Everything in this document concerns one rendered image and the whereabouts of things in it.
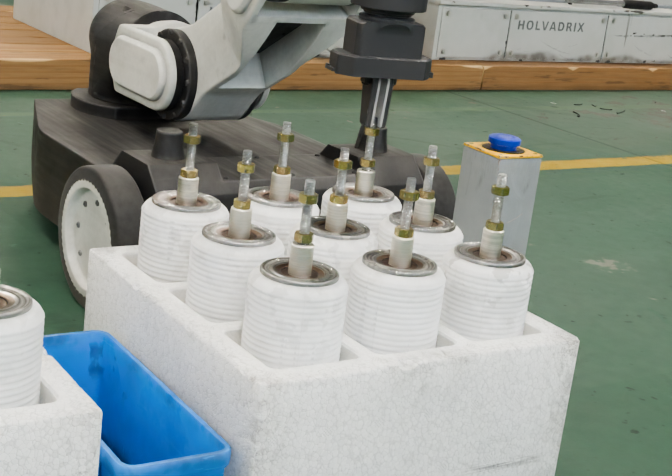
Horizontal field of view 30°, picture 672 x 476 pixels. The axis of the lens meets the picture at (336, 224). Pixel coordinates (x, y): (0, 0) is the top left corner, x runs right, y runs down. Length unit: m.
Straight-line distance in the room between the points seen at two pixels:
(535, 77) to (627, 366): 2.40
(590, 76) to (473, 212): 2.78
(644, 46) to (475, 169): 3.08
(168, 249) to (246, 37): 0.49
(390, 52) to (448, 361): 0.39
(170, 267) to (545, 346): 0.40
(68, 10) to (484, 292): 2.32
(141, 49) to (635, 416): 0.92
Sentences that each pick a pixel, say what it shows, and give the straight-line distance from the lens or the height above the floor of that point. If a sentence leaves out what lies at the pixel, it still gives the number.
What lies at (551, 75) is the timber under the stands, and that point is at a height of 0.05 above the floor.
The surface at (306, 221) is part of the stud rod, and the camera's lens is 1.17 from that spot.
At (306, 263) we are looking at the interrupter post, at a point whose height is 0.26.
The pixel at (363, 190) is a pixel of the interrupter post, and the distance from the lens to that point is 1.49.
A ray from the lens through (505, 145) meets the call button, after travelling 1.54.
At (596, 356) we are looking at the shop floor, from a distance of 1.83.
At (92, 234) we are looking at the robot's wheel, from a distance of 1.74.
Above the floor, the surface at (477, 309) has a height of 0.21.
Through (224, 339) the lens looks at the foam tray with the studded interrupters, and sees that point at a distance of 1.20.
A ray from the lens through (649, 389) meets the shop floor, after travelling 1.75.
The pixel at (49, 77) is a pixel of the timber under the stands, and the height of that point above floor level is 0.03.
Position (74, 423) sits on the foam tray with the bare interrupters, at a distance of 1.04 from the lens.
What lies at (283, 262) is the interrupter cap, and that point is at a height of 0.25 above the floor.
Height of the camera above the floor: 0.62
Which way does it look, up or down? 16 degrees down
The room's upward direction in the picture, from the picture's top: 7 degrees clockwise
